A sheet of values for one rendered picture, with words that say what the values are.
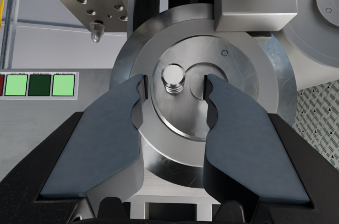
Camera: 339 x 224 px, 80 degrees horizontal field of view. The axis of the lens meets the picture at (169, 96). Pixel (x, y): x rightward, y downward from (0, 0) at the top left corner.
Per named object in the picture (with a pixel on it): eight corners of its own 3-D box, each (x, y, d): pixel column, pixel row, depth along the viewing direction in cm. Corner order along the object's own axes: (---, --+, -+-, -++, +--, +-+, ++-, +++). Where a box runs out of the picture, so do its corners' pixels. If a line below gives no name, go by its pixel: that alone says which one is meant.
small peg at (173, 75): (185, 87, 11) (160, 86, 11) (183, 94, 14) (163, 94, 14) (186, 62, 11) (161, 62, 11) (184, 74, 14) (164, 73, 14)
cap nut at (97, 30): (101, 21, 50) (100, 39, 50) (106, 29, 54) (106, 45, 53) (87, 22, 50) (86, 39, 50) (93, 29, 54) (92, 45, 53)
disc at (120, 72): (289, -1, 17) (307, 189, 15) (286, 2, 17) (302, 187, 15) (110, 5, 17) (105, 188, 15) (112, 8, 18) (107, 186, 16)
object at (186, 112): (261, 143, 13) (147, 138, 14) (250, 141, 15) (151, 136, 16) (259, 34, 14) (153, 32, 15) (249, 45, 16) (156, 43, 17)
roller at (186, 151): (273, 15, 16) (285, 167, 15) (214, 82, 42) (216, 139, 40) (128, 19, 16) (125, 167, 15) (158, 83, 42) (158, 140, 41)
